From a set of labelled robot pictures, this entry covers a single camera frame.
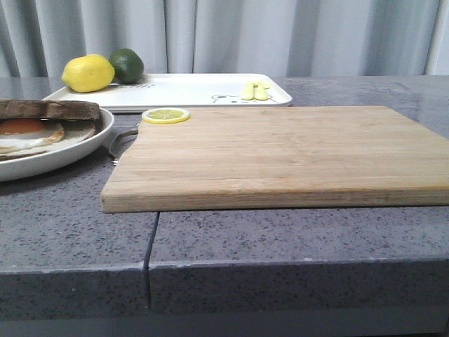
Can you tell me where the white round plate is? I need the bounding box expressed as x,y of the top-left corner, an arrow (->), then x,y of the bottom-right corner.
1,108 -> 114,182

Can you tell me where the green lime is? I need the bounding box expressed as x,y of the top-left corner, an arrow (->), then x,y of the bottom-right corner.
109,48 -> 145,84

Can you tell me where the lemon slice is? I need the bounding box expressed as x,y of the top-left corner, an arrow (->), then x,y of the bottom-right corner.
142,107 -> 190,124

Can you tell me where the white bear tray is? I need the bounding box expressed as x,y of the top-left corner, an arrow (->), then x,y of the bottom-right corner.
46,74 -> 292,114

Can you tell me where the fried egg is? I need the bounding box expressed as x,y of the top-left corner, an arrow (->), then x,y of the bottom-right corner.
1,119 -> 65,154

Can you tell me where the grey curtain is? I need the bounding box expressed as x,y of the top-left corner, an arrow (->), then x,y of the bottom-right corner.
1,1 -> 448,77

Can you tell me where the bread slice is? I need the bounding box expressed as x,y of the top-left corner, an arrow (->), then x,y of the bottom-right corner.
1,99 -> 101,121
1,121 -> 96,161

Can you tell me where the yellow lemon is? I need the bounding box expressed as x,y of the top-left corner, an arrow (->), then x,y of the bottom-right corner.
62,54 -> 115,93

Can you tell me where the metal board handle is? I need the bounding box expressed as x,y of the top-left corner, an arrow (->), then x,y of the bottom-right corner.
107,123 -> 140,166

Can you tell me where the wooden cutting board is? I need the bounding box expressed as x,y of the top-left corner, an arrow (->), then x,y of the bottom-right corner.
101,106 -> 448,213

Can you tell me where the yellow plastic fork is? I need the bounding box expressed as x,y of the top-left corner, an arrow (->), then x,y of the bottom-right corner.
240,81 -> 258,100

